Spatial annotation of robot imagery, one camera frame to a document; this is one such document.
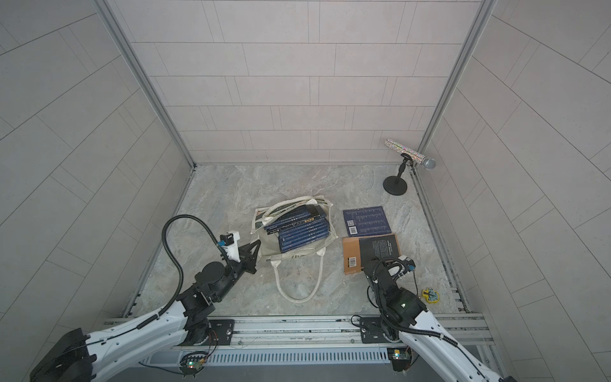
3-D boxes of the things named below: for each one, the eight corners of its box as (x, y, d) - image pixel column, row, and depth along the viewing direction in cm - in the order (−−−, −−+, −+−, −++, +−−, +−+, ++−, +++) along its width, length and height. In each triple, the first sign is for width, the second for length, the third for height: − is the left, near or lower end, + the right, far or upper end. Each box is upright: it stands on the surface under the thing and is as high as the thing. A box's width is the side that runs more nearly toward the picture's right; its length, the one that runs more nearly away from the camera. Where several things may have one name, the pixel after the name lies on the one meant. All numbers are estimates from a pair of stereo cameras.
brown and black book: (344, 275, 84) (347, 266, 78) (342, 241, 93) (344, 231, 86) (397, 275, 85) (404, 266, 78) (390, 241, 93) (395, 231, 86)
